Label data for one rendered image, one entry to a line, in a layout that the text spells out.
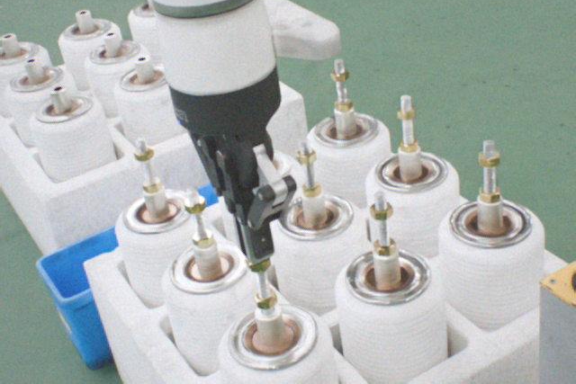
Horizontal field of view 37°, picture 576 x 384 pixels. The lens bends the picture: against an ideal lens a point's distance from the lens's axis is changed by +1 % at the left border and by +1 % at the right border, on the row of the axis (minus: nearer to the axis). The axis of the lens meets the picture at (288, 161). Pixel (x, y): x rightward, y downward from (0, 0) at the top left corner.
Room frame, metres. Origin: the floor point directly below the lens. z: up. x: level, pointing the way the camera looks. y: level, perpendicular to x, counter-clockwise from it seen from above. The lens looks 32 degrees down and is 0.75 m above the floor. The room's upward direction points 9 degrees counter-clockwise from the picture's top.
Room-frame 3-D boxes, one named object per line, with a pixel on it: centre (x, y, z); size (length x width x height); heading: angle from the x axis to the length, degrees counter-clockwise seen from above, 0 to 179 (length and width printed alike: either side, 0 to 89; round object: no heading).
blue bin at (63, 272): (0.90, 0.18, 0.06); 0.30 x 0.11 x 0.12; 117
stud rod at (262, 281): (0.54, 0.04, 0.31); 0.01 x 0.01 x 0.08; 17
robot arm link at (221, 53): (0.54, 0.02, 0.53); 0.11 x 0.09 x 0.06; 116
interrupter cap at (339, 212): (0.69, -0.02, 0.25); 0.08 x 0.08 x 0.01
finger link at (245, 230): (0.53, 0.03, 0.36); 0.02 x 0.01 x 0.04; 116
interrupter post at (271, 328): (0.54, 0.04, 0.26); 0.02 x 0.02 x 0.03
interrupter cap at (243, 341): (0.54, 0.04, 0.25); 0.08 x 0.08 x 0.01
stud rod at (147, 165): (0.75, 0.14, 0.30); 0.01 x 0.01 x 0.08; 7
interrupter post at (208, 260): (0.64, 0.09, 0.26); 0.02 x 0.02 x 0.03
